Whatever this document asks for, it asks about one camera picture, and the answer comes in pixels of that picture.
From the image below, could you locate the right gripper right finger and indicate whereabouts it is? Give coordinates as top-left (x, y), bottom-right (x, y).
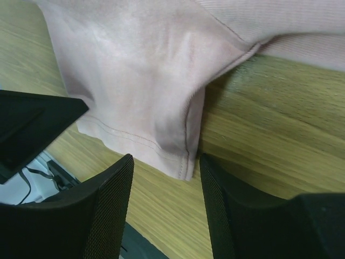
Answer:
top-left (199, 154), bottom-right (344, 258)

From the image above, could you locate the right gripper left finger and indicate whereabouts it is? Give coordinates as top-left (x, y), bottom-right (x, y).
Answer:
top-left (1, 154), bottom-right (134, 258)

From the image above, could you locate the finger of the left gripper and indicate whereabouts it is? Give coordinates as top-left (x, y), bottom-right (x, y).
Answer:
top-left (1, 90), bottom-right (88, 184)

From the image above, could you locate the pink printed t shirt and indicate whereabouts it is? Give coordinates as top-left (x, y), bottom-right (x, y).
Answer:
top-left (37, 1), bottom-right (344, 180)

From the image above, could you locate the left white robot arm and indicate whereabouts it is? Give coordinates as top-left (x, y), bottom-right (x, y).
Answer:
top-left (1, 90), bottom-right (88, 205)

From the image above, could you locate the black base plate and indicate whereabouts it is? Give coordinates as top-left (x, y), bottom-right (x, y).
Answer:
top-left (119, 222), bottom-right (168, 259)

